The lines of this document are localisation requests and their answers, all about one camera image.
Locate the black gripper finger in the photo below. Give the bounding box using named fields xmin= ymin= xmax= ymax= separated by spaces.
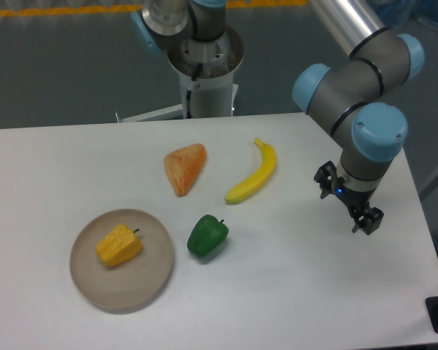
xmin=313 ymin=161 xmax=337 ymax=199
xmin=350 ymin=206 xmax=383 ymax=236

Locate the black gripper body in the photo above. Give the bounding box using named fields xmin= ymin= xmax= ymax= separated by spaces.
xmin=332 ymin=166 xmax=375 ymax=219

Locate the yellow toy bell pepper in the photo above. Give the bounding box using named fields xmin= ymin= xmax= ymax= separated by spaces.
xmin=96 ymin=224 xmax=143 ymax=268

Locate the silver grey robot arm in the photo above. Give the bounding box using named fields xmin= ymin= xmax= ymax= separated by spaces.
xmin=131 ymin=1 xmax=425 ymax=234

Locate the green toy bell pepper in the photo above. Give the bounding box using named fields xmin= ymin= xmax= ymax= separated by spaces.
xmin=187 ymin=214 xmax=229 ymax=258

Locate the beige round plate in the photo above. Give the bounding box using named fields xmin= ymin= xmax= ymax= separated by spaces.
xmin=69 ymin=209 xmax=174 ymax=314

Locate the yellow toy banana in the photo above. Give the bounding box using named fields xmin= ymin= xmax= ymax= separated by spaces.
xmin=224 ymin=138 xmax=277 ymax=205

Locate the orange toy fruit wedge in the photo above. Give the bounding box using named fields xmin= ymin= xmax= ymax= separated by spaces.
xmin=164 ymin=144 xmax=207 ymax=197

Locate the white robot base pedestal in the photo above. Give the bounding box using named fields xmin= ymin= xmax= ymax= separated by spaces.
xmin=118 ymin=26 xmax=245 ymax=123

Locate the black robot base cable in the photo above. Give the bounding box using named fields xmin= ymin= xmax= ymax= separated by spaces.
xmin=184 ymin=62 xmax=204 ymax=120

